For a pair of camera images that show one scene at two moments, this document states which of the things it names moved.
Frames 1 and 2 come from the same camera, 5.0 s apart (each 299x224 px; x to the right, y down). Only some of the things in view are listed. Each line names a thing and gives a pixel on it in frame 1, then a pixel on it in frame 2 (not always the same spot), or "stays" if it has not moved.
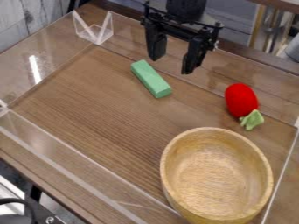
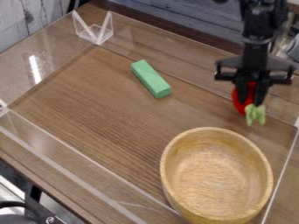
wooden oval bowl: [216, 177] stays
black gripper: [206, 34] → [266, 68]
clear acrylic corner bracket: [94, 33] stays
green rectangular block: [151, 79] stays
